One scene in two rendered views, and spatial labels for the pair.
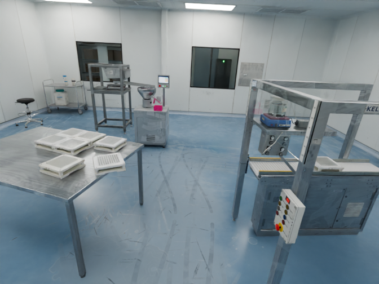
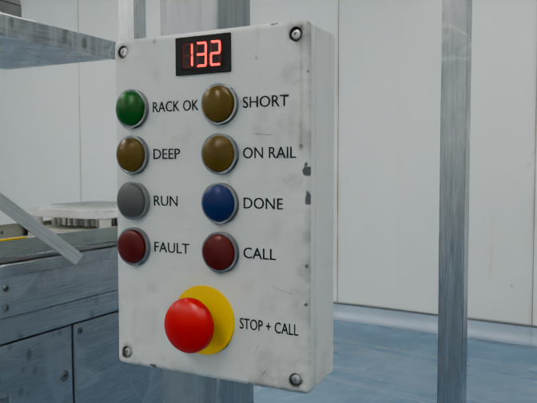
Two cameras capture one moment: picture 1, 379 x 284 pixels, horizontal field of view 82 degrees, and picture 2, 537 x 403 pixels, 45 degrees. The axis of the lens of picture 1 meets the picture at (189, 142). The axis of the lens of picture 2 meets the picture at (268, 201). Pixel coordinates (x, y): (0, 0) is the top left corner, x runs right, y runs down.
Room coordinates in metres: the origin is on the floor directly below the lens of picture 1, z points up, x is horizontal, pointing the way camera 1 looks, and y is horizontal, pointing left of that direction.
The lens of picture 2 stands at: (0.74, -0.19, 0.97)
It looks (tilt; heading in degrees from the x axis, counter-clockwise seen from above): 3 degrees down; 302
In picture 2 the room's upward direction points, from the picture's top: straight up
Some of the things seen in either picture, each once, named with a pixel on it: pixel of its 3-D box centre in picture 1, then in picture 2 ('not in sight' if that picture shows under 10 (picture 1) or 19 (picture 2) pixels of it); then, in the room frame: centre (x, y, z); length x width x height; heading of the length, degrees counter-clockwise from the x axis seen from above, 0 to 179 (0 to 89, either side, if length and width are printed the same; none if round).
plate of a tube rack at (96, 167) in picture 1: (108, 160); not in sight; (1.72, 0.71, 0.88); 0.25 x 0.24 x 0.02; 118
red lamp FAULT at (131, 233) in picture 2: not in sight; (132, 246); (1.10, -0.56, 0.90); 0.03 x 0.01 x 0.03; 5
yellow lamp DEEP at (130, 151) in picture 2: not in sight; (130, 154); (1.10, -0.56, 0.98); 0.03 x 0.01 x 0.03; 5
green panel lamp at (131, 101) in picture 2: not in sight; (130, 108); (1.10, -0.56, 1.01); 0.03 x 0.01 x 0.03; 5
